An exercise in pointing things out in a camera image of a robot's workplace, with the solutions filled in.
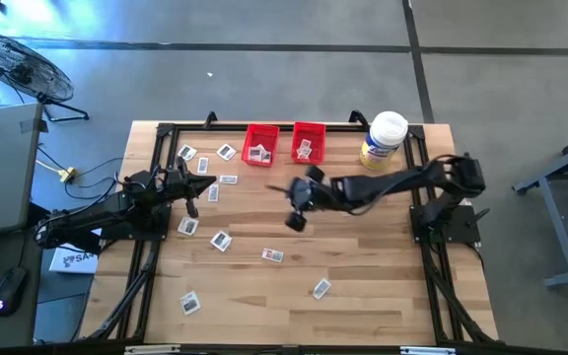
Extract silver edge bracket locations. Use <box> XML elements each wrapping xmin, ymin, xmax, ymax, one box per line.
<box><xmin>124</xmin><ymin>344</ymin><xmax>181</xmax><ymax>355</ymax></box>
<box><xmin>400</xmin><ymin>346</ymin><xmax>458</xmax><ymax>355</ymax></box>

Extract black diagonal bar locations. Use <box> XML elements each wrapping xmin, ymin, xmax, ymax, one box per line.
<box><xmin>26</xmin><ymin>200</ymin><xmax>56</xmax><ymax>233</ymax></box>

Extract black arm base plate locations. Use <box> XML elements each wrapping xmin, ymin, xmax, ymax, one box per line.
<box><xmin>99</xmin><ymin>200</ymin><xmax>173</xmax><ymax>243</ymax></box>
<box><xmin>409</xmin><ymin>204</ymin><xmax>482</xmax><ymax>245</ymax></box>

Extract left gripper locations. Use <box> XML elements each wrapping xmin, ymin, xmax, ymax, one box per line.
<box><xmin>162</xmin><ymin>156</ymin><xmax>219</xmax><ymax>219</ymax></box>

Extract red plastic basket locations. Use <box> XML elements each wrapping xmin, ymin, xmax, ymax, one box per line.
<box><xmin>241</xmin><ymin>123</ymin><xmax>281</xmax><ymax>168</ymax></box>
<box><xmin>290</xmin><ymin>121</ymin><xmax>327</xmax><ymax>166</ymax></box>

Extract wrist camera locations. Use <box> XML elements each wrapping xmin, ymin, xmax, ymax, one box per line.
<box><xmin>158</xmin><ymin>166</ymin><xmax>186</xmax><ymax>191</ymax></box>
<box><xmin>291</xmin><ymin>184</ymin><xmax>315</xmax><ymax>208</ymax></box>

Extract black computer mouse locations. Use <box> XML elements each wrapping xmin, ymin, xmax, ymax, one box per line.
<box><xmin>0</xmin><ymin>265</ymin><xmax>29</xmax><ymax>318</ymax></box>

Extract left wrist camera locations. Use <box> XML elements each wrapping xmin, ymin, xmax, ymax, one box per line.
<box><xmin>158</xmin><ymin>166</ymin><xmax>186</xmax><ymax>191</ymax></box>

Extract grey metal table frame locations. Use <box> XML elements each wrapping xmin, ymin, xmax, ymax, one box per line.
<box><xmin>512</xmin><ymin>125</ymin><xmax>568</xmax><ymax>290</ymax></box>

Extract white cardboard box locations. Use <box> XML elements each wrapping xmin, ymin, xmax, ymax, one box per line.
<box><xmin>48</xmin><ymin>241</ymin><xmax>103</xmax><ymax>275</ymax></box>

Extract black floor cable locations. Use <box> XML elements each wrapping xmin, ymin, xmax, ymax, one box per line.
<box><xmin>64</xmin><ymin>156</ymin><xmax>126</xmax><ymax>201</ymax></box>

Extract Lysol wipes canister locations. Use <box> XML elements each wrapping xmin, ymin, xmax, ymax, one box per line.
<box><xmin>359</xmin><ymin>110</ymin><xmax>410</xmax><ymax>173</ymax></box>

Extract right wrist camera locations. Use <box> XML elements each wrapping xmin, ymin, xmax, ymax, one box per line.
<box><xmin>291</xmin><ymin>184</ymin><xmax>315</xmax><ymax>208</ymax></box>

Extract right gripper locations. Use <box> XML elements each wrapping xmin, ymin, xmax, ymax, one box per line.
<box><xmin>264</xmin><ymin>166</ymin><xmax>332</xmax><ymax>234</ymax></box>

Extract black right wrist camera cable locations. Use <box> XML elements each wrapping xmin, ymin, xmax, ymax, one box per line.
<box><xmin>340</xmin><ymin>167</ymin><xmax>426</xmax><ymax>217</ymax></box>

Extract black floor fan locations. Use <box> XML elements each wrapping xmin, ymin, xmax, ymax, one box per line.
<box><xmin>0</xmin><ymin>31</ymin><xmax>91</xmax><ymax>123</ymax></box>

